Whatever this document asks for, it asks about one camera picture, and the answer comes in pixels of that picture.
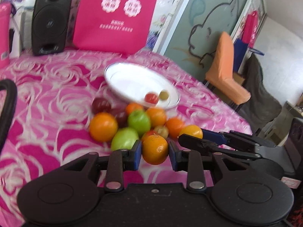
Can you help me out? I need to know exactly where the orange covered chair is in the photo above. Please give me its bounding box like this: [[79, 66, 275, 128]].
[[205, 31, 251, 105]]

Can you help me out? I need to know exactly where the large orange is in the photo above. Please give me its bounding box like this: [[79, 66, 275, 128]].
[[89, 112, 118, 142], [142, 135, 169, 165]]

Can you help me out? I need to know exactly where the dark red apple left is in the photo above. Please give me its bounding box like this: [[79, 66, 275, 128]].
[[91, 97, 111, 114]]

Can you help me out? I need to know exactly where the white round plate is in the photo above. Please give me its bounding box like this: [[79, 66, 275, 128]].
[[104, 62, 181, 110]]

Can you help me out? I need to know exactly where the dark grey covered chair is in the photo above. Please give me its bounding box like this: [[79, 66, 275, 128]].
[[238, 53, 282, 133]]

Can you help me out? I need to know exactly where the blue bag by chair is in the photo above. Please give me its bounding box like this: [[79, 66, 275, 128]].
[[233, 38, 265, 72]]

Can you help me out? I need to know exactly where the pink tote bag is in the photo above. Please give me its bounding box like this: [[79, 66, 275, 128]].
[[72, 0, 157, 54]]

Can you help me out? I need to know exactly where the pink thermos bottle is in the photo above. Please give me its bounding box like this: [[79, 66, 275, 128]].
[[0, 3, 11, 68]]

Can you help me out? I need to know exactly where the pink rose tablecloth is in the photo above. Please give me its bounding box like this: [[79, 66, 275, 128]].
[[1, 50, 252, 226]]

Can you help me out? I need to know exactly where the small red orange fruit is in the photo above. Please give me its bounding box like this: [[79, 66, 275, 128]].
[[141, 130, 158, 142]]

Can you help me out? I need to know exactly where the olive brown small fruit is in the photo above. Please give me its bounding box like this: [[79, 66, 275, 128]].
[[154, 126, 169, 139]]

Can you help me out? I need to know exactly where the tangerine right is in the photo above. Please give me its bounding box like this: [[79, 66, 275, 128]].
[[165, 117, 185, 139]]

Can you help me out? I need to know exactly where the black cable loop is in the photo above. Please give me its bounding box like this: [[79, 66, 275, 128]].
[[0, 79, 18, 149]]

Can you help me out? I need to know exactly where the tangerine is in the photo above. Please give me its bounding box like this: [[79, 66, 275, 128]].
[[125, 103, 144, 115], [165, 117, 185, 139]]

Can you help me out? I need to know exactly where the black loudspeaker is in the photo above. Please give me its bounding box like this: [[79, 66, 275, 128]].
[[31, 0, 72, 56]]

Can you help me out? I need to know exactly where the tangerine back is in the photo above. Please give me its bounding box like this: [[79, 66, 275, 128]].
[[125, 103, 144, 115]]

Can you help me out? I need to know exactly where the small tan longan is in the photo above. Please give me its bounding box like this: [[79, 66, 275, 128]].
[[159, 90, 169, 101]]

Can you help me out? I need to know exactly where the green apple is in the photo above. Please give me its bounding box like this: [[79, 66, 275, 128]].
[[110, 127, 139, 151], [127, 110, 152, 137]]

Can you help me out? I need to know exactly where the orange middle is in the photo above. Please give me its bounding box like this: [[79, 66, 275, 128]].
[[145, 108, 167, 128]]

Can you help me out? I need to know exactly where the green apple back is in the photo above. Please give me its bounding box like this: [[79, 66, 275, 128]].
[[127, 110, 152, 137]]

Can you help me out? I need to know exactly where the pink bag by door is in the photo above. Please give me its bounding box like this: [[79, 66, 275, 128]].
[[241, 10, 258, 48]]

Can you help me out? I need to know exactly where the green apple front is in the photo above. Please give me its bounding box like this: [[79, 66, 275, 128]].
[[110, 127, 139, 151]]

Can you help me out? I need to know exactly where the yellow orange far right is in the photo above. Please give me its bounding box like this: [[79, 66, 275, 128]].
[[179, 124, 203, 139]]

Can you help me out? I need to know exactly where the dark red apple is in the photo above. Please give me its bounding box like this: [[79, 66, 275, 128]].
[[91, 97, 111, 114], [110, 108, 128, 128]]

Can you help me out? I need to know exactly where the dark red apple right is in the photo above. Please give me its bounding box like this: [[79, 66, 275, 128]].
[[110, 108, 128, 128]]

